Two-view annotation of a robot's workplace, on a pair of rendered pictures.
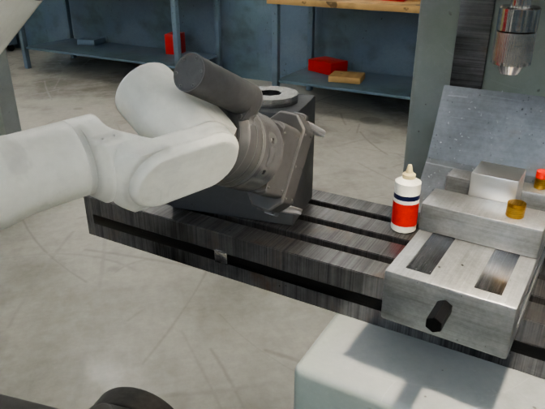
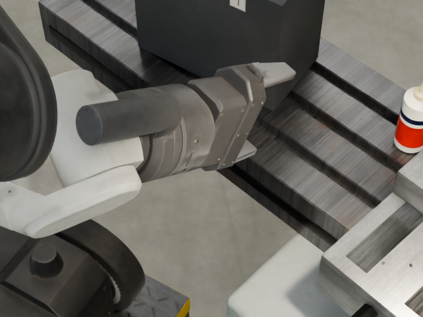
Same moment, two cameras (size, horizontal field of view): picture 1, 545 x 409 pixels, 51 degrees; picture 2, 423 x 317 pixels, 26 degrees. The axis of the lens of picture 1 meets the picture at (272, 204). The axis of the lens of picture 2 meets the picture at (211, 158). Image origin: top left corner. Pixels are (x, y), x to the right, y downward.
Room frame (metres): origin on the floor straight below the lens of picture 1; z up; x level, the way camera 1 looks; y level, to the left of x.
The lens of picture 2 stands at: (0.05, -0.15, 1.82)
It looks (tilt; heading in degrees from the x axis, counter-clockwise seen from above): 52 degrees down; 14
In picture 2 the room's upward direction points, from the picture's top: straight up
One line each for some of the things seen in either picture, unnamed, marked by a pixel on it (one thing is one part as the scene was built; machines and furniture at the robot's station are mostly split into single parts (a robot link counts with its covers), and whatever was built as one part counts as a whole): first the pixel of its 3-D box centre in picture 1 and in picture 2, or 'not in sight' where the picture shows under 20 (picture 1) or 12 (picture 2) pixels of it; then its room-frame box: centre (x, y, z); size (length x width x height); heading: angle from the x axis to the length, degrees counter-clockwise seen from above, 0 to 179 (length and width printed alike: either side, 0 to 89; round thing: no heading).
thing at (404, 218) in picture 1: (406, 196); (417, 113); (0.82, -0.21, 0.97); 0.04 x 0.04 x 0.11
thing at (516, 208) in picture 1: (516, 208); not in sight; (0.65, -0.30, 1.04); 0.02 x 0.02 x 0.02
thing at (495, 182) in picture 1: (495, 191); not in sight; (0.72, -0.30, 1.03); 0.06 x 0.05 x 0.06; 58
